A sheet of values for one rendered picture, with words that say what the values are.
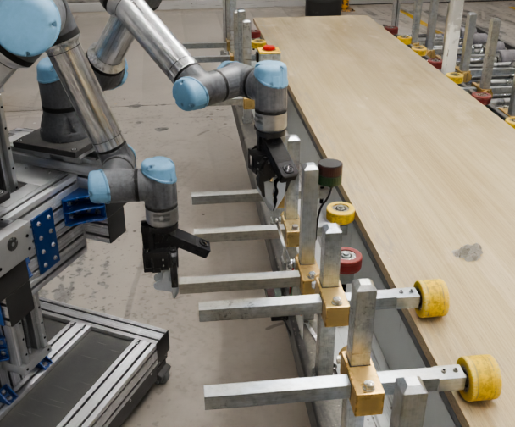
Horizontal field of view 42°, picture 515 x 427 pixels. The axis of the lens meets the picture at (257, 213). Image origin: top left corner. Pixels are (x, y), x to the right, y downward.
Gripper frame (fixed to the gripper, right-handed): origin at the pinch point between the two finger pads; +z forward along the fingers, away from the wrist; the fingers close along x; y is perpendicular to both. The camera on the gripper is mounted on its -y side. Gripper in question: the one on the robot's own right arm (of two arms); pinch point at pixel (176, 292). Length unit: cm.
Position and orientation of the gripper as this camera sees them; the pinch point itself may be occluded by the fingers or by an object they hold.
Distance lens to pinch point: 166.2
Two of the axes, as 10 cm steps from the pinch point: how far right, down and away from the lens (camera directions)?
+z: 0.0, 8.8, 4.7
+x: 1.1, 4.6, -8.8
